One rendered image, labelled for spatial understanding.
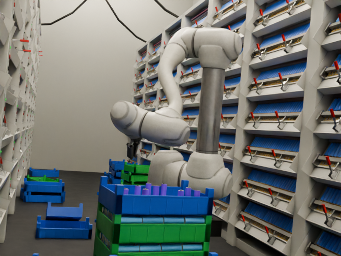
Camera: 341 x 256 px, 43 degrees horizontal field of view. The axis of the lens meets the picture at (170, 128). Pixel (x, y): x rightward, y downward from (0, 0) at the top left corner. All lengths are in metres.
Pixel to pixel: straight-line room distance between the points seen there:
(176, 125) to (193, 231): 0.40
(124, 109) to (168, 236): 0.50
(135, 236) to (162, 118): 0.48
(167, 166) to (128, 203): 0.77
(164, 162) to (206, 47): 0.54
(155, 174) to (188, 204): 0.72
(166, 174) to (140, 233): 0.75
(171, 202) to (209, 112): 0.73
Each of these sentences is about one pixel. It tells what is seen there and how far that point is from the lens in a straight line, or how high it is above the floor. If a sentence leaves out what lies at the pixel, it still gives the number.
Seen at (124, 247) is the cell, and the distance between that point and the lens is 1.26.
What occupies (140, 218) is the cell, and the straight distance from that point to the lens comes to 1.25.
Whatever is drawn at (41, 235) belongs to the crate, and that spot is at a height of 0.01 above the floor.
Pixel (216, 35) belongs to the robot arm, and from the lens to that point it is 1.91.
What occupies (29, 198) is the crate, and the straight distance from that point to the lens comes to 3.57.
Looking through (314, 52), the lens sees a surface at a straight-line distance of 2.07.
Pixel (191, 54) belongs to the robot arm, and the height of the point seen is 0.99.
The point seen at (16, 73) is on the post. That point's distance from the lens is 2.37.
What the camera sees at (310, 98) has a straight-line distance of 2.03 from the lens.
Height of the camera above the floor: 0.64
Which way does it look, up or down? level
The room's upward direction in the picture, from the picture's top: 5 degrees clockwise
